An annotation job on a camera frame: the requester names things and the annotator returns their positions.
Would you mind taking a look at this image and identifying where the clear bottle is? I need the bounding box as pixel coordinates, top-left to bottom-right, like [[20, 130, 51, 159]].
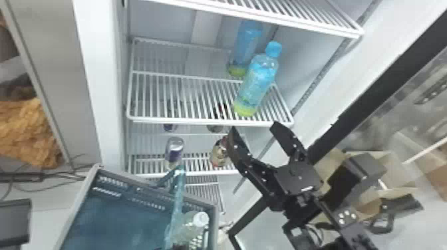
[[164, 210, 211, 250]]

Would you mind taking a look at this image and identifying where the cardboard box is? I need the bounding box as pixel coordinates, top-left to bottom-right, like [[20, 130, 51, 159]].
[[315, 148, 420, 219]]

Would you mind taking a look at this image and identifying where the blue basket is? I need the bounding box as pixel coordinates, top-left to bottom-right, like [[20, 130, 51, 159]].
[[53, 164, 220, 250]]

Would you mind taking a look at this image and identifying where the brown can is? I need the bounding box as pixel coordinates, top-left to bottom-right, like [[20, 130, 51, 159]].
[[209, 136, 232, 169]]

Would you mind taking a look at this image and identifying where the blue bottle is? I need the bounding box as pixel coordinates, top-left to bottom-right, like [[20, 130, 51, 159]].
[[232, 41, 283, 118], [227, 19, 265, 78]]

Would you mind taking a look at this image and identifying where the black cable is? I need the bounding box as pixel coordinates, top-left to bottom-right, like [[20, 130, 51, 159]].
[[0, 155, 94, 201]]

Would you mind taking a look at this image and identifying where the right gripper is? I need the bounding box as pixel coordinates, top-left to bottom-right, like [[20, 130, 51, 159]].
[[225, 120, 341, 227]]

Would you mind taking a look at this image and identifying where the fridge door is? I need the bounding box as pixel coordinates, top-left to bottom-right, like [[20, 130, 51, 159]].
[[226, 10, 447, 250]]

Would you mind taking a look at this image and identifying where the white fridge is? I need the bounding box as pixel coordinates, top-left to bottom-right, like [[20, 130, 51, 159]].
[[71, 0, 366, 215]]

